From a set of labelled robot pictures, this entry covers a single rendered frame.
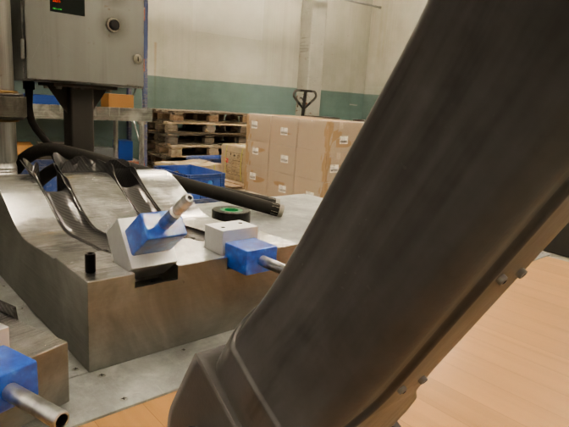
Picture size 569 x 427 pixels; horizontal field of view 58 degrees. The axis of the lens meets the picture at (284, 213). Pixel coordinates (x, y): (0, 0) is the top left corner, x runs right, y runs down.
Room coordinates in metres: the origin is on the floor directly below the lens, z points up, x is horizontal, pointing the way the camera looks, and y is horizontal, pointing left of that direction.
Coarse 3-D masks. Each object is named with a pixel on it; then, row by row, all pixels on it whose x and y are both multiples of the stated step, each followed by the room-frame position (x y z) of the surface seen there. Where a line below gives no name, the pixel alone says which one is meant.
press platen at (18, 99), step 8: (0, 96) 1.04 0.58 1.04; (8, 96) 1.05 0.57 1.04; (16, 96) 1.07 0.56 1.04; (0, 104) 1.04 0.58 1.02; (8, 104) 1.05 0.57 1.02; (16, 104) 1.06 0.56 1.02; (24, 104) 1.09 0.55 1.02; (0, 112) 1.04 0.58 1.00; (8, 112) 1.05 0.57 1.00; (16, 112) 1.06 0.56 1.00; (24, 112) 1.08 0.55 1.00; (0, 120) 1.05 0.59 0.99; (8, 120) 1.06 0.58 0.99; (16, 120) 1.08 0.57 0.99
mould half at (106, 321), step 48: (0, 192) 0.65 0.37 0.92; (96, 192) 0.72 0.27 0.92; (0, 240) 0.66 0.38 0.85; (48, 240) 0.58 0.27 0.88; (192, 240) 0.60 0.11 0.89; (48, 288) 0.52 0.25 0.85; (96, 288) 0.44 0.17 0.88; (144, 288) 0.47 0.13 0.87; (192, 288) 0.51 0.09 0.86; (240, 288) 0.55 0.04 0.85; (96, 336) 0.44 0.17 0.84; (144, 336) 0.47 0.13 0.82; (192, 336) 0.51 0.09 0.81
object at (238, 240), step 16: (208, 224) 0.57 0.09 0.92; (224, 224) 0.58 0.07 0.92; (240, 224) 0.58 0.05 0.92; (208, 240) 0.56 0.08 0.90; (224, 240) 0.55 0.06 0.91; (240, 240) 0.56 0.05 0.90; (256, 240) 0.56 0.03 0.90; (240, 256) 0.53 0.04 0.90; (256, 256) 0.53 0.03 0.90; (272, 256) 0.54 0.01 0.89; (240, 272) 0.52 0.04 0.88; (256, 272) 0.53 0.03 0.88
